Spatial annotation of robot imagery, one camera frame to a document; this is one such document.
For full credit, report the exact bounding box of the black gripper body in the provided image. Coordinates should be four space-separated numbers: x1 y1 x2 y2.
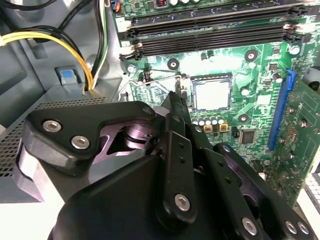
47 154 236 240

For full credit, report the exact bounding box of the silver CPU chip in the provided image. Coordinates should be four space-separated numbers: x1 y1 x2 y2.
194 81 231 111

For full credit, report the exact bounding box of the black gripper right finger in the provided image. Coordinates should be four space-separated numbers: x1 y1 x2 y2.
179 97 320 240

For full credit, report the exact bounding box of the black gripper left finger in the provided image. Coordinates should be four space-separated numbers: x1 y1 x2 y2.
21 91 199 224

